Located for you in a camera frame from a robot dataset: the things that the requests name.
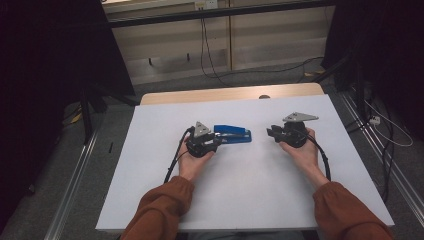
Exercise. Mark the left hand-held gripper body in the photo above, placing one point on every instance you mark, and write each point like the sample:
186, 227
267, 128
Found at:
200, 145

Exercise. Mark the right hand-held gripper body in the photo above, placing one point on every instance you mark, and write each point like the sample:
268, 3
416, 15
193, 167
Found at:
295, 135

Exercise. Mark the blue stapler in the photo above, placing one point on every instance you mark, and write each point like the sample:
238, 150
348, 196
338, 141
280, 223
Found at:
236, 137

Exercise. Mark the person's left hand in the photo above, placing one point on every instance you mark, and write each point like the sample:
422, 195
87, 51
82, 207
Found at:
190, 165

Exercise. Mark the person's right hand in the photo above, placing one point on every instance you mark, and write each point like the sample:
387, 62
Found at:
308, 156

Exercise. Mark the dark round table grommet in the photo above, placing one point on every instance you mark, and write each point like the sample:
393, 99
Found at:
264, 97

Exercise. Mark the light wooden table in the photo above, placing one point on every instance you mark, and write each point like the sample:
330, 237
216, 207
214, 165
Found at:
200, 95

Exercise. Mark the white table board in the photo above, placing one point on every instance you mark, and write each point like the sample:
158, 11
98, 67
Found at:
250, 186

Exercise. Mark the yellow floor tape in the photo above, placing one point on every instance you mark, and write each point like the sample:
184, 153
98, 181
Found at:
76, 118
316, 72

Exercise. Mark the black metal stand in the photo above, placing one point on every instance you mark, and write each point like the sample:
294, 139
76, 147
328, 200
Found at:
358, 90
87, 123

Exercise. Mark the white power plug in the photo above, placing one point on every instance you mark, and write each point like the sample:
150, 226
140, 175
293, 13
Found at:
375, 120

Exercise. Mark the small black stick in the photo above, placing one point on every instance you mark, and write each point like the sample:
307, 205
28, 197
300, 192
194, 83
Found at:
110, 147

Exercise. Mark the person's grey lap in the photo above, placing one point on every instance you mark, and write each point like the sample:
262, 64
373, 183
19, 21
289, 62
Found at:
243, 236

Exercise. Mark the black horizontal bar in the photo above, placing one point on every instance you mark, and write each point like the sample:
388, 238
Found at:
216, 13

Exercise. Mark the dark curtain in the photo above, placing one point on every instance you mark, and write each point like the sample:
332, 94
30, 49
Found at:
390, 50
50, 66

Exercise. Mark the aluminium floor rail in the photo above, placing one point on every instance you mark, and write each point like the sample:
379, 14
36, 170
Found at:
383, 156
68, 193

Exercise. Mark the white wall socket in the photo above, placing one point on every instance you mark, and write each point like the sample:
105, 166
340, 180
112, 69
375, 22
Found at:
206, 4

